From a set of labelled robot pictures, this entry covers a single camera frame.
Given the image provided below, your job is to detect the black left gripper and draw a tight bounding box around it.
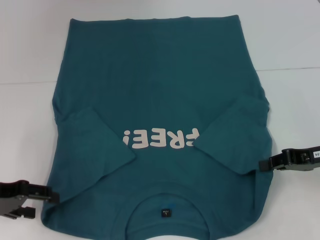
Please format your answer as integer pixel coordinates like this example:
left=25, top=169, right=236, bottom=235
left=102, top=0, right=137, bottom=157
left=0, top=179, right=60, bottom=221

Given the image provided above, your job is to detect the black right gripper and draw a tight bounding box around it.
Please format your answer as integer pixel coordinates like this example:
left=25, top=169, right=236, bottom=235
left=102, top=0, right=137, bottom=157
left=259, top=144, right=320, bottom=173

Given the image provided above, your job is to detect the teal t-shirt with FREE print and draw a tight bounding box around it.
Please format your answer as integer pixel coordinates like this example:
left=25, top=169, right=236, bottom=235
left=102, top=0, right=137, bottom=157
left=40, top=15, right=276, bottom=240

